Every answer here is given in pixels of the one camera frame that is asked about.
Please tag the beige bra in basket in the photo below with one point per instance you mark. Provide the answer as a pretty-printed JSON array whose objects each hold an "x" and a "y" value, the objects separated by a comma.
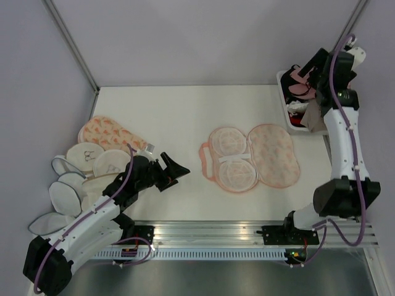
[{"x": 312, "y": 119}]

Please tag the aluminium mounting rail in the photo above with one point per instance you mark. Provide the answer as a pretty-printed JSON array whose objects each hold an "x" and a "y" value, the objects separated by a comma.
[{"x": 242, "y": 233}]

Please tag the tulip print mesh laundry bag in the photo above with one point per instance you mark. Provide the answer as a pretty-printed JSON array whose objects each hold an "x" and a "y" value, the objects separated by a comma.
[{"x": 238, "y": 162}]

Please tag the grey trimmed white mesh bag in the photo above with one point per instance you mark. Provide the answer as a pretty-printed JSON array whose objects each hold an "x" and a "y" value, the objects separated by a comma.
[{"x": 49, "y": 223}]

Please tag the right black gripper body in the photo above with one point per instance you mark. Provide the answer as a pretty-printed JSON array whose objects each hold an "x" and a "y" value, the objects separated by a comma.
[{"x": 322, "y": 77}]

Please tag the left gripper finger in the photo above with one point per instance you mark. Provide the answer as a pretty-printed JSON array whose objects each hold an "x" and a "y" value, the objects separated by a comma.
[
  {"x": 172, "y": 182},
  {"x": 173, "y": 169}
]

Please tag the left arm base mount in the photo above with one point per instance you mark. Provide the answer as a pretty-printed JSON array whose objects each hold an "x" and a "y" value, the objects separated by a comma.
[{"x": 137, "y": 235}]

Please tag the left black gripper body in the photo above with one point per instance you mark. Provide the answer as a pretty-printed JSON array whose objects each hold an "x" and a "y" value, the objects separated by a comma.
[{"x": 155, "y": 175}]

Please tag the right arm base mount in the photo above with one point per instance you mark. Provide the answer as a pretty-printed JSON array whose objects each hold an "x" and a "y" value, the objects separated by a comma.
[{"x": 279, "y": 235}]

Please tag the pink black bra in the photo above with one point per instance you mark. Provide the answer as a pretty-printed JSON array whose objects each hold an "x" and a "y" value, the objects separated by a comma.
[{"x": 295, "y": 86}]

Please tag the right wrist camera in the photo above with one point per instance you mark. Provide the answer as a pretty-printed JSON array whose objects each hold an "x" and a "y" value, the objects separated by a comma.
[{"x": 356, "y": 51}]

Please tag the white slotted cable duct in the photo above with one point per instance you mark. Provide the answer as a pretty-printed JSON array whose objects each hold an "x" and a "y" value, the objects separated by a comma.
[{"x": 115, "y": 253}]

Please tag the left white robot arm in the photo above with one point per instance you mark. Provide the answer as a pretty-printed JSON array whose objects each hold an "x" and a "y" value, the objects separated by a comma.
[{"x": 52, "y": 260}]

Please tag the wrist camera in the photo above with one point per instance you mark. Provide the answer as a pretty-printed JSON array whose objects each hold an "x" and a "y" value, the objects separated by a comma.
[
  {"x": 356, "y": 51},
  {"x": 149, "y": 149}
]

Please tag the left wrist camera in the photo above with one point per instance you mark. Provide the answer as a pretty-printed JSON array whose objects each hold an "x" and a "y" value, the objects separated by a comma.
[{"x": 149, "y": 149}]

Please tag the white round laundry bag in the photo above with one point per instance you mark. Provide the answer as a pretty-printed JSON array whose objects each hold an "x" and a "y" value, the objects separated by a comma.
[
  {"x": 111, "y": 161},
  {"x": 83, "y": 155}
]

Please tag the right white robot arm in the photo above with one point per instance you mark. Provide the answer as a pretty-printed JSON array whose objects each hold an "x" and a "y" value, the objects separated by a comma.
[{"x": 350, "y": 191}]

